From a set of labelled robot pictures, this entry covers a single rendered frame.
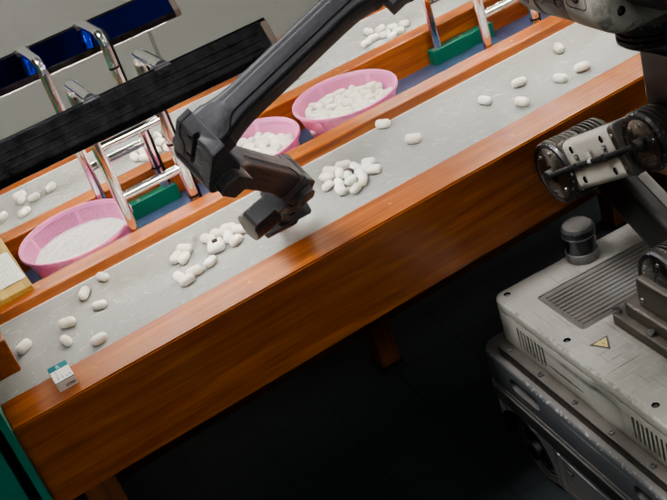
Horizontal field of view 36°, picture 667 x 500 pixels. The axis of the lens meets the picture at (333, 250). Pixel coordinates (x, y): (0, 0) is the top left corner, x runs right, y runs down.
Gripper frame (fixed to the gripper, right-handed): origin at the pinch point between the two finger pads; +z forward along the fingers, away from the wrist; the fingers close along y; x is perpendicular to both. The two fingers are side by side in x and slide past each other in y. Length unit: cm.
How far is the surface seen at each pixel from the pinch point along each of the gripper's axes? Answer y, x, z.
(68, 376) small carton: 49, 10, -16
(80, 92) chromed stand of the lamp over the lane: 22.3, -37.3, -11.2
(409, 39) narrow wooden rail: -69, -35, 41
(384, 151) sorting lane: -31.8, -4.2, 8.1
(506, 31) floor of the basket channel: -96, -25, 44
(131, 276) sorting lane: 28.4, -6.5, 11.2
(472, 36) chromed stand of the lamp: -86, -28, 43
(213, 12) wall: -68, -115, 161
